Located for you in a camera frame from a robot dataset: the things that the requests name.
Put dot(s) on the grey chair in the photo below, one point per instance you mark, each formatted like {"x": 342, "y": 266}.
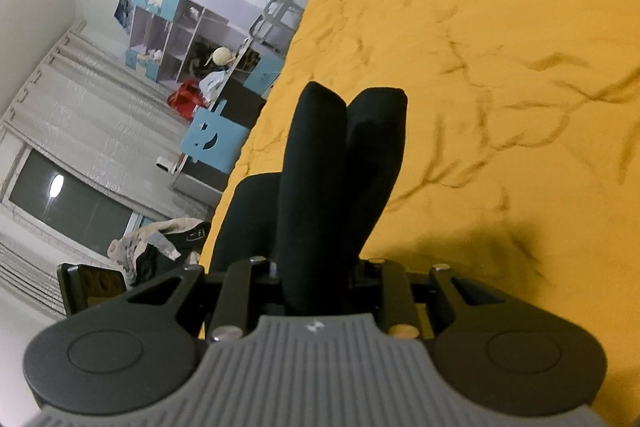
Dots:
{"x": 275, "y": 17}

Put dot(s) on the cream round hat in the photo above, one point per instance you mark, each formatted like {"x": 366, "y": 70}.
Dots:
{"x": 222, "y": 57}

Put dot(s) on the blue cutout panel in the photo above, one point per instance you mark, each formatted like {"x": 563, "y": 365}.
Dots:
{"x": 212, "y": 142}

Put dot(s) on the dark window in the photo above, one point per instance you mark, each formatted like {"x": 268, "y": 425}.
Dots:
{"x": 75, "y": 202}

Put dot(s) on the black pants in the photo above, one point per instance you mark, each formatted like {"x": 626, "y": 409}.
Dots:
{"x": 320, "y": 182}

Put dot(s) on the pile of clothes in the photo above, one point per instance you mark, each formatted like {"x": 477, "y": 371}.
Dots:
{"x": 155, "y": 239}

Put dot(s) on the light blue cloth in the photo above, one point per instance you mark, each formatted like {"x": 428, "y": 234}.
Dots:
{"x": 212, "y": 83}

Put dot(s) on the white curtain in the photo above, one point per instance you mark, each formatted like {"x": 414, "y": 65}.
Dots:
{"x": 90, "y": 107}

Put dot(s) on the yellow blanket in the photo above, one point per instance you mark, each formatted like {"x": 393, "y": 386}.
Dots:
{"x": 475, "y": 57}

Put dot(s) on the small white object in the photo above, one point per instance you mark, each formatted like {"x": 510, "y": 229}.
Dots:
{"x": 165, "y": 165}

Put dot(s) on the dark rectangular device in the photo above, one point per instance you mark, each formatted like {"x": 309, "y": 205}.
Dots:
{"x": 92, "y": 287}

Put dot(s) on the lilac and blue shelf unit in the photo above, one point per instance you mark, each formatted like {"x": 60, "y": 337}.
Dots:
{"x": 165, "y": 37}

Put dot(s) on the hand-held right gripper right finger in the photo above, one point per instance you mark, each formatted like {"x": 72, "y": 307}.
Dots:
{"x": 395, "y": 287}

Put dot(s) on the red bag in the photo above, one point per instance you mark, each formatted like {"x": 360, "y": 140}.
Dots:
{"x": 185, "y": 99}

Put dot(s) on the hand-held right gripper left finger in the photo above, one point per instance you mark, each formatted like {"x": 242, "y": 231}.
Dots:
{"x": 250, "y": 279}

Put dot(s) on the small poster on shelf unit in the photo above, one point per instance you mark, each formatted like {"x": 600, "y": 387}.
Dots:
{"x": 125, "y": 2}

